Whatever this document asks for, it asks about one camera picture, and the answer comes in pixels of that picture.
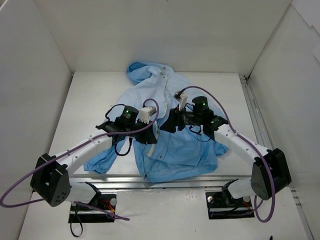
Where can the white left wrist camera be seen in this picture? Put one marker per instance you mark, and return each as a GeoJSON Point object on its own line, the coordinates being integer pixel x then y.
{"type": "Point", "coordinates": [145, 113]}

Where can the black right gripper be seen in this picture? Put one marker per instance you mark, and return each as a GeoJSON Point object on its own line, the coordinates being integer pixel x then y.
{"type": "Point", "coordinates": [175, 120]}

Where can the aluminium rail right side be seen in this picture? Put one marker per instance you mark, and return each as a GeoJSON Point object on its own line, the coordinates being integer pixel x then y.
{"type": "Point", "coordinates": [262, 137]}

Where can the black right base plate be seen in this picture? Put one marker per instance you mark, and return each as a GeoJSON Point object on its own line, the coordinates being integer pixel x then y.
{"type": "Point", "coordinates": [219, 209]}

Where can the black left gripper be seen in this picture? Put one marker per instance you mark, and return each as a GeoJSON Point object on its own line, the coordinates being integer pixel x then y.
{"type": "Point", "coordinates": [144, 132]}

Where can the light blue zip jacket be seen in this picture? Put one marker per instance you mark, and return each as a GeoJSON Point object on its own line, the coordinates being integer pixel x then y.
{"type": "Point", "coordinates": [175, 156]}

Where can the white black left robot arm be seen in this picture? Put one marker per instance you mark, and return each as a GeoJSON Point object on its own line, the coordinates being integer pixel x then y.
{"type": "Point", "coordinates": [52, 176]}

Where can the aluminium rail front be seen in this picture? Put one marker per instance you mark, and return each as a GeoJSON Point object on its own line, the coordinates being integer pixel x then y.
{"type": "Point", "coordinates": [124, 183]}

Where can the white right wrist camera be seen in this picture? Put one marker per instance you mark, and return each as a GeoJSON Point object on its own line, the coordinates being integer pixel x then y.
{"type": "Point", "coordinates": [181, 98]}

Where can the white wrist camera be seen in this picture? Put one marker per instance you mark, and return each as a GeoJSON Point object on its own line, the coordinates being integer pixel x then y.
{"type": "Point", "coordinates": [181, 98]}
{"type": "Point", "coordinates": [145, 113]}

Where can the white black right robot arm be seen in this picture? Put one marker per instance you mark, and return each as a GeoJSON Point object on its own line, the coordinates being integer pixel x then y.
{"type": "Point", "coordinates": [270, 172]}

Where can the aluminium rail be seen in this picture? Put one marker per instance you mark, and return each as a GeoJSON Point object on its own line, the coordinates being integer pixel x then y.
{"type": "Point", "coordinates": [124, 183]}
{"type": "Point", "coordinates": [262, 137]}

